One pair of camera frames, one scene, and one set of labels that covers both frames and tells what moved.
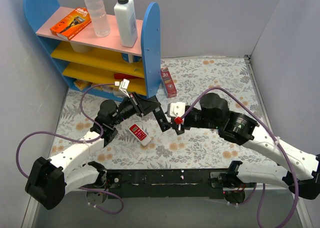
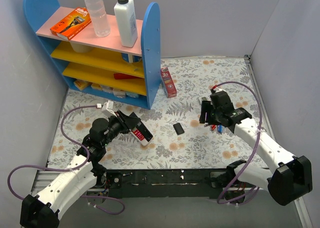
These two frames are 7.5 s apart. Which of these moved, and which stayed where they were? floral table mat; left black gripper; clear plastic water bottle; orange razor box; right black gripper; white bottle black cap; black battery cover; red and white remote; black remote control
Moved: right black gripper; black remote control; left black gripper
Stayed: clear plastic water bottle; red and white remote; orange razor box; black battery cover; floral table mat; white bottle black cap
